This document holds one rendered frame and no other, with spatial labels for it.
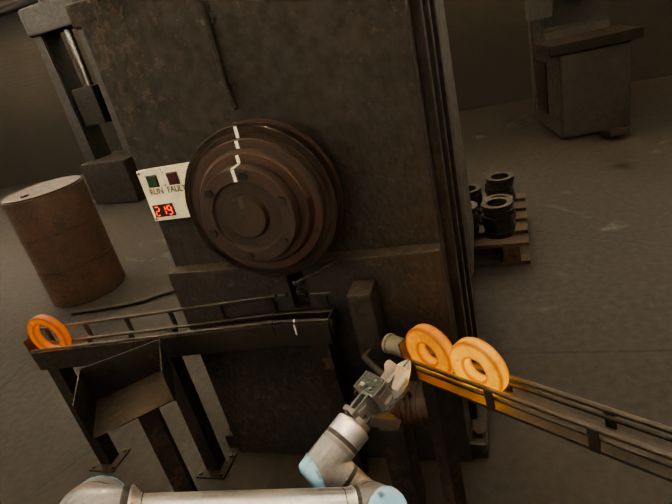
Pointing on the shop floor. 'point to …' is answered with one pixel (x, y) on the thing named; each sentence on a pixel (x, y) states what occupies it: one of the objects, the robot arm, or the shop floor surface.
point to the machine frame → (290, 423)
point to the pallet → (499, 221)
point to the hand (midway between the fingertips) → (407, 366)
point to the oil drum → (65, 240)
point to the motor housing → (412, 411)
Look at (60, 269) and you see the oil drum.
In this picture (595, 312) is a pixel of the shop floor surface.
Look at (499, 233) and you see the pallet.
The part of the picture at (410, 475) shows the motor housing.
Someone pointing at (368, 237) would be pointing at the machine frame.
